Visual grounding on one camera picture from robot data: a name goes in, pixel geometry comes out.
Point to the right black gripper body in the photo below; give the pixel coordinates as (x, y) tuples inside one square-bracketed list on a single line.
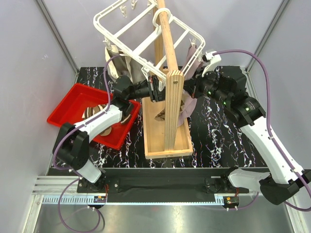
[(205, 85)]

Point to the white hanger clip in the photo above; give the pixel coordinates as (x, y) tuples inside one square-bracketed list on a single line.
[(161, 83)]

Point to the wooden stand with tray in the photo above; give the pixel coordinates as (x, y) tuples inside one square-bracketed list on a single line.
[(164, 139)]

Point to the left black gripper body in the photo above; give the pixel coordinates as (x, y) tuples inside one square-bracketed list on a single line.
[(153, 89)]

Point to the black marble mat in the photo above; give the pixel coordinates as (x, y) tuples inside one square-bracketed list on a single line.
[(216, 143)]

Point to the white clip holding mauve sock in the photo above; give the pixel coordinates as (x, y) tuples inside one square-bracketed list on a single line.
[(193, 43)]

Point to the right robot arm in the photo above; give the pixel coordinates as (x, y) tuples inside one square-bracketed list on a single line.
[(285, 177)]

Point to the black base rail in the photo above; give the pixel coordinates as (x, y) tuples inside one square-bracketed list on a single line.
[(160, 185)]

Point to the red plastic tray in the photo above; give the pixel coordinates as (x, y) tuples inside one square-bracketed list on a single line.
[(80, 97)]

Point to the mauve sock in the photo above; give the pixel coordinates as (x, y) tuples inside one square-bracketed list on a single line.
[(188, 104)]

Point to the grey beige sock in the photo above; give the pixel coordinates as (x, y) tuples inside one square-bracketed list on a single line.
[(125, 66)]

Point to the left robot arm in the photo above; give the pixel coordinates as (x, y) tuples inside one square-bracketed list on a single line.
[(72, 143)]

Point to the brown argyle sock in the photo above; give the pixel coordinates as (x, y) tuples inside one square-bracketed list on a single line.
[(160, 116)]

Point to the white clip hanger frame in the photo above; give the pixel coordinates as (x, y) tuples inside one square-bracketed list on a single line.
[(161, 22)]

